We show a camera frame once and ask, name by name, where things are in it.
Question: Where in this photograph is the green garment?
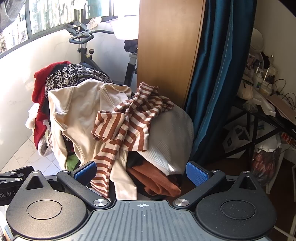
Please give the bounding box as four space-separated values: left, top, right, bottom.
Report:
65 154 81 171

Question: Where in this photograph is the window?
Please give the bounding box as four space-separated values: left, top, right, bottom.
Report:
0 0 139 55

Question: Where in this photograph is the white paper bag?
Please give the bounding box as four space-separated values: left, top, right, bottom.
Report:
222 125 251 153

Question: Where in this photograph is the black exercise bike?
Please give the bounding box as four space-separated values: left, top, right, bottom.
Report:
63 23 139 87

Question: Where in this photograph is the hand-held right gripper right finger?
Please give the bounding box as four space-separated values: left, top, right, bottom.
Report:
173 161 263 211

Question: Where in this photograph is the black desk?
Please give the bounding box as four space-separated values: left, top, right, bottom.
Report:
223 93 296 186

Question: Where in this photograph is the grey fuzzy cloth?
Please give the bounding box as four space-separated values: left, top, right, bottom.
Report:
38 137 55 157

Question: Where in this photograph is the blue curtain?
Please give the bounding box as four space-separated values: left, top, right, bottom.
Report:
184 0 258 166

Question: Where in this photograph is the hanging dark cloth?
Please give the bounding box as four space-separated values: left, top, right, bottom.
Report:
0 0 26 33

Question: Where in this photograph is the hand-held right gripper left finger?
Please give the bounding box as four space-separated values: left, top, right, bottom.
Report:
22 161 111 211

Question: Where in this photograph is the brown white striped sweater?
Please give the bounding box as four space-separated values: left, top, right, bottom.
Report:
90 82 174 200

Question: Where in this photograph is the rust orange garment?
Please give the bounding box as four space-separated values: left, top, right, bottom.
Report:
126 160 182 197

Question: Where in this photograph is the cream shirt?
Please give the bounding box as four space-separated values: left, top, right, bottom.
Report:
47 79 139 197

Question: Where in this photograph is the round white mirror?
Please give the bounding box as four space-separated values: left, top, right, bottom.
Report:
250 28 265 52

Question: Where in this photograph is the black white patterned garment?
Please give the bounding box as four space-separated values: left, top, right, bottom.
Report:
45 63 114 99

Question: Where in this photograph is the plastic bag with red contents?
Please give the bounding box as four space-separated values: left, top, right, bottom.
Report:
251 148 282 183

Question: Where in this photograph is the beige pouch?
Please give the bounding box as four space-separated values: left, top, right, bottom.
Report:
237 80 253 100

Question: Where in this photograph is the red garment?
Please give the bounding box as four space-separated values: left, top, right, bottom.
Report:
32 64 72 151

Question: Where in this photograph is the wooden wardrobe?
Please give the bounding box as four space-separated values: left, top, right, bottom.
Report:
136 0 206 109

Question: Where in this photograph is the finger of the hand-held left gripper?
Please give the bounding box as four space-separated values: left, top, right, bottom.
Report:
0 166 35 181

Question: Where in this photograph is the white knitted sweater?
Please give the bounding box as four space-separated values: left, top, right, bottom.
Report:
136 107 195 175

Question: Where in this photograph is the white fuzzy cloth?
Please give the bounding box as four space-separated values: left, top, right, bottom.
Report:
25 103 41 130

